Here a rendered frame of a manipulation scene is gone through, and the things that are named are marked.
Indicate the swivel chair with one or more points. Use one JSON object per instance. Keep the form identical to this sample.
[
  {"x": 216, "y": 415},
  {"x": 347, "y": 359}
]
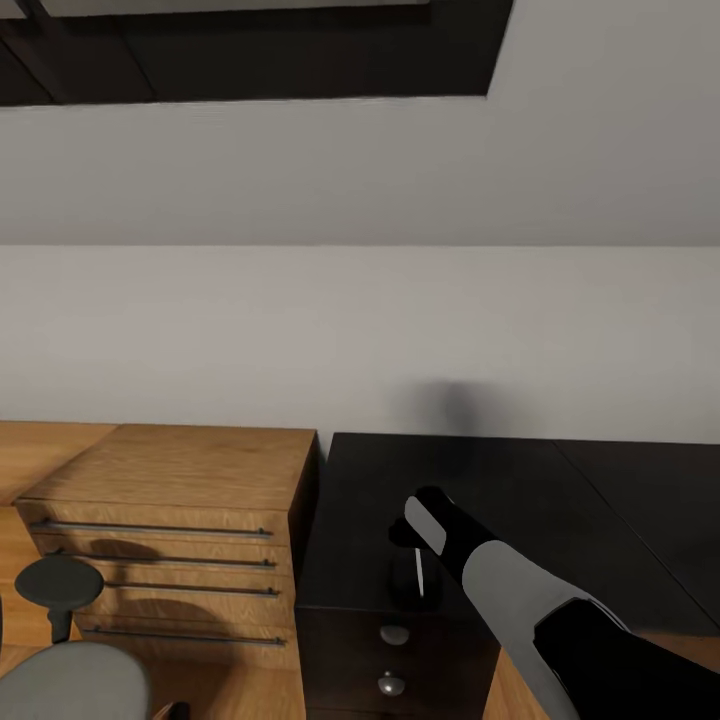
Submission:
[{"x": 83, "y": 679}]

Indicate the cabinet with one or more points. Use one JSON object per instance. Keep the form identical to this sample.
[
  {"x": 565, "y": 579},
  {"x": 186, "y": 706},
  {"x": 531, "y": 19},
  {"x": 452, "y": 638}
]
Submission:
[
  {"x": 200, "y": 533},
  {"x": 377, "y": 668}
]

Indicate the fixed window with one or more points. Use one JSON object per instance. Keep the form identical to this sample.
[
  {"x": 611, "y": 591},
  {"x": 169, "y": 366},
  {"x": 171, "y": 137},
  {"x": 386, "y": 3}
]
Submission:
[{"x": 143, "y": 52}]

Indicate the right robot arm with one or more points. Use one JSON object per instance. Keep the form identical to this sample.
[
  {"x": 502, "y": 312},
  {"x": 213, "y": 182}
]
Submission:
[{"x": 576, "y": 656}]

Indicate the desk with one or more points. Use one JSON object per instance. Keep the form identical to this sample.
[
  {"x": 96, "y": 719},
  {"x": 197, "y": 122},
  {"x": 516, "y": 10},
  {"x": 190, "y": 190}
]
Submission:
[{"x": 636, "y": 525}]

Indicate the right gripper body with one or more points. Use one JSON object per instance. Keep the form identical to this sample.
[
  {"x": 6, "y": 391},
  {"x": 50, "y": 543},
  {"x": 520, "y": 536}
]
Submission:
[{"x": 405, "y": 537}]

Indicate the bookcase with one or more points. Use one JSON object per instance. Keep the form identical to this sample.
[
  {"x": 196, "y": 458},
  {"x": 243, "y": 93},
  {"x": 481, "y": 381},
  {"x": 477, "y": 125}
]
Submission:
[{"x": 29, "y": 451}]

